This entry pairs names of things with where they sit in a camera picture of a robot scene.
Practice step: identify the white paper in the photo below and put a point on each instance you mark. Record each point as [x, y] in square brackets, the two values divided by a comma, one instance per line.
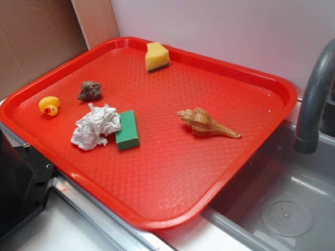
[95, 126]

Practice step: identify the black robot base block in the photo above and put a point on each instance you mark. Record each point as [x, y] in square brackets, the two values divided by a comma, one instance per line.
[26, 179]

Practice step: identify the red plastic tray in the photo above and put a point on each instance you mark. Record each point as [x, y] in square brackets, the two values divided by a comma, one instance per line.
[173, 174]

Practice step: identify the brown striped conch shell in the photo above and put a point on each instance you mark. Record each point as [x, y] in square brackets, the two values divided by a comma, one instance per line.
[202, 124]

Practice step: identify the green rectangular block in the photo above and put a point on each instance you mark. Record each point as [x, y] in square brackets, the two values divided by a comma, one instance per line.
[128, 136]

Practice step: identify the yellow sponge with dark pad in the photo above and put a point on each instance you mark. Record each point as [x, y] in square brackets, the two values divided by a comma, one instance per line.
[157, 57]

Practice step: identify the brown rock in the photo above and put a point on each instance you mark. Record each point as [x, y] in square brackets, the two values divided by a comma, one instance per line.
[90, 90]

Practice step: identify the yellow rubber duck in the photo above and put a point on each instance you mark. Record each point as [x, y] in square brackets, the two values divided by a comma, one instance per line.
[49, 105]

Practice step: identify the light wooden board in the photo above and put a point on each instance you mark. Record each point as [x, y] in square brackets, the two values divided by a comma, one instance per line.
[97, 21]

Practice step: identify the grey plastic sink basin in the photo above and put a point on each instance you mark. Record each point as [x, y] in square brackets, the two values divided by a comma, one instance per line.
[280, 199]

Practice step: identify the grey curved faucet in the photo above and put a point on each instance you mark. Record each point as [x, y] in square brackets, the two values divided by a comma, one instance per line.
[317, 108]

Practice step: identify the brown cardboard panel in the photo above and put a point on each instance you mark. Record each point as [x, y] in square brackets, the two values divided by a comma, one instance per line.
[36, 37]

